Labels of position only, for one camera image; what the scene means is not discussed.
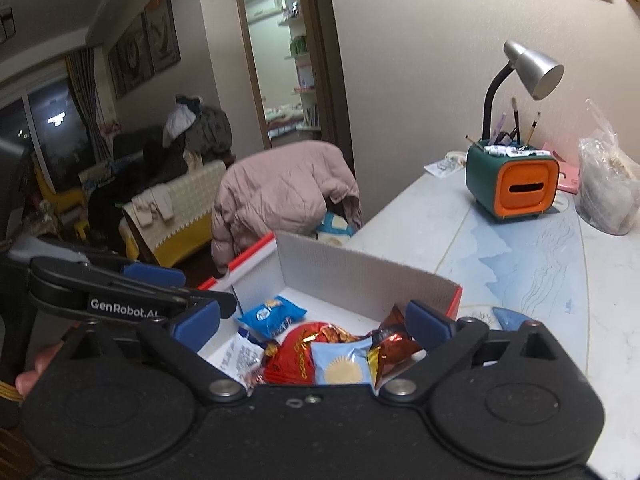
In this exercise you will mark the pile of dark clothes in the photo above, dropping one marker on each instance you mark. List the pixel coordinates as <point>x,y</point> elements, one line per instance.
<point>207,127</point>

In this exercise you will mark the dark-tipped brush pen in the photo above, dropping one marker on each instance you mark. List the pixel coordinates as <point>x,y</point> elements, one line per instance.
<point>515,120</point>

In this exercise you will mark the brown brush pen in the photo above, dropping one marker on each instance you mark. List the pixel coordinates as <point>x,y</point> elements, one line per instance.
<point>533,127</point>

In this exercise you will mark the red printed snack bag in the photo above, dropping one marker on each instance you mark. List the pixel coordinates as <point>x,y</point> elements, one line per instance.
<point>287,360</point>

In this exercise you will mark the pink notebook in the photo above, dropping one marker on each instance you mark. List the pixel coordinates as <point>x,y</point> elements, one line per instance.
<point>567,180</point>

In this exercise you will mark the beige garment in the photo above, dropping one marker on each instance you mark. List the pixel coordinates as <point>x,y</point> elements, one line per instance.
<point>152,205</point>

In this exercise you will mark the red cardboard box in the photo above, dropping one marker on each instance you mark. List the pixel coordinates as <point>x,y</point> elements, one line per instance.
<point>340,270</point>

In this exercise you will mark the person's left hand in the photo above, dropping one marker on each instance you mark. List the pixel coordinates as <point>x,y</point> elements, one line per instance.
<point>47,356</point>

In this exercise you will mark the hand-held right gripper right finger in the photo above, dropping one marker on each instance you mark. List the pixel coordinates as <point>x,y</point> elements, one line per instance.
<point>430,320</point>

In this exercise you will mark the light blue sun-print packet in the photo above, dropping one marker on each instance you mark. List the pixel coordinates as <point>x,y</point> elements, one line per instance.
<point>342,367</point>

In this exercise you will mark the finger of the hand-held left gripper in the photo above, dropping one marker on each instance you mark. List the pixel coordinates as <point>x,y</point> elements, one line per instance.
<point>155,275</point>
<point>120,305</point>

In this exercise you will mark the sofa with cream cover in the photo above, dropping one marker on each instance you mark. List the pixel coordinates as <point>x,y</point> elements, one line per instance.
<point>195,210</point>

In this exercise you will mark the red foil snack bag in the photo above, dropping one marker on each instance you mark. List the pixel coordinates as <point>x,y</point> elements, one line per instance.
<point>395,347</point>

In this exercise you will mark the green and orange pen holder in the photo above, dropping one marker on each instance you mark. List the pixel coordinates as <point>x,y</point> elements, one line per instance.
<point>482,180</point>

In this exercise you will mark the white and blue snack packet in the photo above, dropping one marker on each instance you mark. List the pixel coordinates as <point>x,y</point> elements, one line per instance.
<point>235,360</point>

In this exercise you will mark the black garment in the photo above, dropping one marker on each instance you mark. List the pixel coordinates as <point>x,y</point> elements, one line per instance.
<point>135,170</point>

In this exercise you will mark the dark framed wall picture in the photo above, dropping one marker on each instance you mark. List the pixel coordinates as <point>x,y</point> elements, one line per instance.
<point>132,55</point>
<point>162,30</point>

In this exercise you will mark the clear plastic food bag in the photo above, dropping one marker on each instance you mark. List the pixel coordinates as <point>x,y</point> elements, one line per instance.
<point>607,190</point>

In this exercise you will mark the blue cookie snack packet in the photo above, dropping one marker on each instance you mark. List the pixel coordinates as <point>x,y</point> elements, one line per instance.
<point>270,316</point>

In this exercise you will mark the grey curtain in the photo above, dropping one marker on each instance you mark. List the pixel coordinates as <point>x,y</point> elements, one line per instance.
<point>87,105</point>

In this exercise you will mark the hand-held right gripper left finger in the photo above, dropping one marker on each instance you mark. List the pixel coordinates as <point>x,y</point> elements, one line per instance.
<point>197,327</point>

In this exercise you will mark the silver desk lamp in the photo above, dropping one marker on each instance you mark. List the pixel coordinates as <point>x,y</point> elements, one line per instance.
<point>537,70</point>

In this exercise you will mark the brown door frame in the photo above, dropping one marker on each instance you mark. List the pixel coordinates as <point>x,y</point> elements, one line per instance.
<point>335,60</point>

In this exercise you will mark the pink padded jacket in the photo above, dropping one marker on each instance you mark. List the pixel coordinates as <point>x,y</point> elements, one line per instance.
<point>280,190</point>

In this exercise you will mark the paper leaflet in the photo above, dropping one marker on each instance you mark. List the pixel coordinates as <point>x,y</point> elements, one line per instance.
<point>445,166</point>

